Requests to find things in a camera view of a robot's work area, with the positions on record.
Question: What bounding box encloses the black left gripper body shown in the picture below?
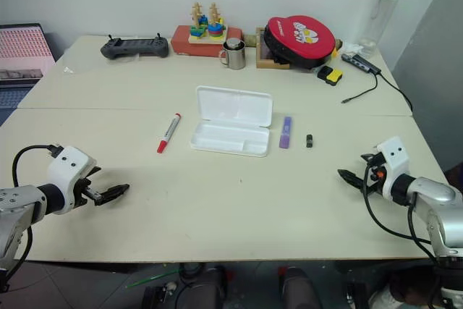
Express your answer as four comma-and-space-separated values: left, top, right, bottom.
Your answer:
70, 169, 98, 209

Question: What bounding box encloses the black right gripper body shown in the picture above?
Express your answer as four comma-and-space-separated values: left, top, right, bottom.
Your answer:
360, 152, 386, 196

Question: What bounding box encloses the white open pencil case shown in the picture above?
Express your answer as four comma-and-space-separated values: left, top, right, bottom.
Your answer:
190, 85, 273, 158

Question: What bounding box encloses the purple highlighter pen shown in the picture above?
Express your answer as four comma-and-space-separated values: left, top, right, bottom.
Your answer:
279, 116, 294, 150

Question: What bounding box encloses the red whiteboard marker pen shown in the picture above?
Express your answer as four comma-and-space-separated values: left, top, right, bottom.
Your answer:
156, 112, 182, 154

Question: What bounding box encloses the yellow black small device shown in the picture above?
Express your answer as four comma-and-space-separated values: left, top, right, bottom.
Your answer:
316, 65, 345, 87

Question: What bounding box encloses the green thin stick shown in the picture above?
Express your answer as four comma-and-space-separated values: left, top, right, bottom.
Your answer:
125, 268, 182, 289

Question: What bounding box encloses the grey USB hub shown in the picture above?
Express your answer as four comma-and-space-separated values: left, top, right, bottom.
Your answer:
341, 52, 382, 75

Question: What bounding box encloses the white crumpled tissue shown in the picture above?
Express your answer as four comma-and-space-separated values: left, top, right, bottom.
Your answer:
341, 41, 365, 55

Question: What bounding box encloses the white shoe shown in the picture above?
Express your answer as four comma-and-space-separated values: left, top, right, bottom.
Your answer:
368, 282, 407, 309

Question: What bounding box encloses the dark rounded shape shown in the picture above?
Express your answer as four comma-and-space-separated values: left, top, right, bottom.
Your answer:
277, 266, 323, 309
176, 264, 229, 309

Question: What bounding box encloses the black handheld remote controller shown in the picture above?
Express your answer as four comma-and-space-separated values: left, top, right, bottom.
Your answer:
100, 33, 170, 61

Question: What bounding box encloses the red black round punch pad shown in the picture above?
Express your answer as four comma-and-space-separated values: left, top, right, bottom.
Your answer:
263, 14, 337, 71

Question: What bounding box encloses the brown wooden tray box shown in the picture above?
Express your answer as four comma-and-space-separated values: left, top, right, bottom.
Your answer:
255, 26, 291, 69

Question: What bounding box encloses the open laptop computer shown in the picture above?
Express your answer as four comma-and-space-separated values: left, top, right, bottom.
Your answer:
0, 22, 57, 126

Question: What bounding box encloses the clear bottle with green lid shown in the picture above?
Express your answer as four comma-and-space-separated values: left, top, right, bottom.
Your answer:
359, 0, 407, 58

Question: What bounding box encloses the red cardboard box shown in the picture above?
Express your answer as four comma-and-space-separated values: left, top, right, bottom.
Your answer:
170, 25, 244, 58

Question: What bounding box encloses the stainless steel mug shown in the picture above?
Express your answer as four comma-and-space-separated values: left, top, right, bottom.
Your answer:
218, 38, 247, 70

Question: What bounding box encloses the wooden colourful stacking toy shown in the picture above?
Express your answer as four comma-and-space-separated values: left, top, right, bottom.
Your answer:
187, 1, 229, 46

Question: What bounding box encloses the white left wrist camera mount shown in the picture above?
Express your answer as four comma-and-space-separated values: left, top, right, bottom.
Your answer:
46, 145, 98, 215

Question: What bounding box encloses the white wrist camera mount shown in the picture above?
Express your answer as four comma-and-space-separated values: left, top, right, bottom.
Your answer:
46, 145, 98, 215
375, 136, 412, 202

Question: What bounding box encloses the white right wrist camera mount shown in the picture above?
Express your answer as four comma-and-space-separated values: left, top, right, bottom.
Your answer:
375, 136, 412, 202

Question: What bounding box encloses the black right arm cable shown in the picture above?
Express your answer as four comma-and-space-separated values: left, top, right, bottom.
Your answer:
362, 163, 439, 263

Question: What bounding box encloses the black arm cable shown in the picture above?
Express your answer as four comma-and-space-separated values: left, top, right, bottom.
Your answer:
362, 163, 439, 263
12, 145, 61, 187

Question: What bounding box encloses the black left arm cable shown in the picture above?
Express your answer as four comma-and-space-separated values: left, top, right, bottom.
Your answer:
12, 145, 61, 187

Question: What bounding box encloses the black USB hub cable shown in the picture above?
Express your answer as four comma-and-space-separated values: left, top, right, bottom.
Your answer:
341, 71, 414, 111

